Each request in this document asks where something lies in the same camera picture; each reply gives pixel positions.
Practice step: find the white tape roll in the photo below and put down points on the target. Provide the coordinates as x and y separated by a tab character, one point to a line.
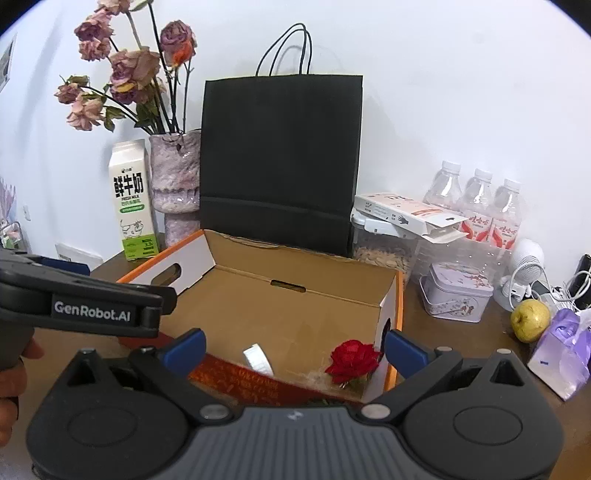
258	362

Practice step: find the dried rose bouquet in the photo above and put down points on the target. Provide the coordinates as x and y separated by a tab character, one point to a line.
134	64

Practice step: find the purple marbled vase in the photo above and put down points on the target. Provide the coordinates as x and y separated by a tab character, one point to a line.
175	175

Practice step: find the white flat carton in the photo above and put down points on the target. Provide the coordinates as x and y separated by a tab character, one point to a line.
397	210

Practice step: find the clear seed container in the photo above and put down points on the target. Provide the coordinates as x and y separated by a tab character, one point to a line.
383	256

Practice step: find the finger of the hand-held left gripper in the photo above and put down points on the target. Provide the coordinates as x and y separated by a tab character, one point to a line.
64	267
92	304

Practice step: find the black device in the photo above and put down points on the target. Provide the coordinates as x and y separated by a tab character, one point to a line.
582	272

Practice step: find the wall picture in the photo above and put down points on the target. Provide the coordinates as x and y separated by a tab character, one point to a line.
7	60

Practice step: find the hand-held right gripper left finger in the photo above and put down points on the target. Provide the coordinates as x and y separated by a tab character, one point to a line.
189	347

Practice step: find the black paper bag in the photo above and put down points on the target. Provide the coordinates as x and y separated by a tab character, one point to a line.
277	152

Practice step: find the cardboard box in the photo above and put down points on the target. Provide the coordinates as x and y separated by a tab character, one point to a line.
286	318

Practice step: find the yellow green apple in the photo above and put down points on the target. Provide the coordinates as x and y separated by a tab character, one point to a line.
530	321

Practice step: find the clear water bottle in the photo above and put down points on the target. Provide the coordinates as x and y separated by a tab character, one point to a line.
507	217
478	198
443	189

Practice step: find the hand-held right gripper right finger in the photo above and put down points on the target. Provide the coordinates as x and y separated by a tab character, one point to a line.
404	350

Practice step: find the purple tissue packet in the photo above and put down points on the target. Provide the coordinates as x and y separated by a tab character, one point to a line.
561	355

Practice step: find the floral tin box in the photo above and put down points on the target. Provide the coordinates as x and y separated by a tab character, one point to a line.
455	295

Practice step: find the small white fan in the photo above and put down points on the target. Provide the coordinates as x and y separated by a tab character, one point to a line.
526	258

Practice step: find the red gold printed cloth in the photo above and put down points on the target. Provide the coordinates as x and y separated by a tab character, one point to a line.
240	381

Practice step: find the person's left hand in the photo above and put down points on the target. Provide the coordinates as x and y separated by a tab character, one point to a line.
9	387

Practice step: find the red rose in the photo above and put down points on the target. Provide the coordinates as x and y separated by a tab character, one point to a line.
351	360

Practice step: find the white green milk carton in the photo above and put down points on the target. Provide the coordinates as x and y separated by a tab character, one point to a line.
131	217

